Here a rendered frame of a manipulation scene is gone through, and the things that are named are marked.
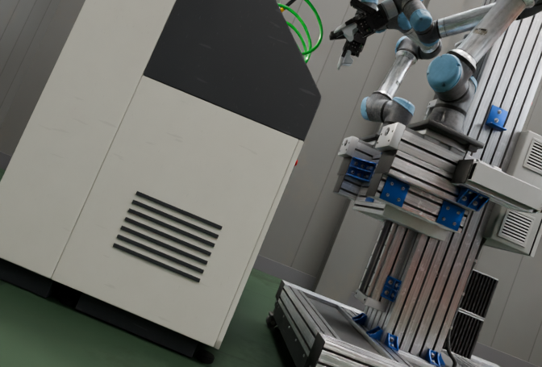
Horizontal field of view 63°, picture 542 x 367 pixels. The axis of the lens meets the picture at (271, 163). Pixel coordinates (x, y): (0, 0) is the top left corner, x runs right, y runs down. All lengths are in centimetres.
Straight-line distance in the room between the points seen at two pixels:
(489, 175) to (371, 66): 265
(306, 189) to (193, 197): 246
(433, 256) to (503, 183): 43
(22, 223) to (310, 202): 267
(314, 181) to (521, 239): 218
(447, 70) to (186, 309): 116
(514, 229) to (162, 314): 137
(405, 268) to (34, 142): 143
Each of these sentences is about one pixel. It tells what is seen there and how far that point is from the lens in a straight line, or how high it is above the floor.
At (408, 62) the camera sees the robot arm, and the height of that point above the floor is 150.
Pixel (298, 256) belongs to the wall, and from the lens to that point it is 388.
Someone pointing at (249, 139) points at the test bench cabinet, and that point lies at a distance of 145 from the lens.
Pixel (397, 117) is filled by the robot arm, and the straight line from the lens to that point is 217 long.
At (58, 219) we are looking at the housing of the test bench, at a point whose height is 25.
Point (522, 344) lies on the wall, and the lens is 494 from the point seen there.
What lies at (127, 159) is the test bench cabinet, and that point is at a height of 51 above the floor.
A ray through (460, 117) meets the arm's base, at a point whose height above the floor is 111.
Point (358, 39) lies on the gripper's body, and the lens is 204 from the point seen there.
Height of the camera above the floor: 56
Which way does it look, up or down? 5 degrees up
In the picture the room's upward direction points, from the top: 23 degrees clockwise
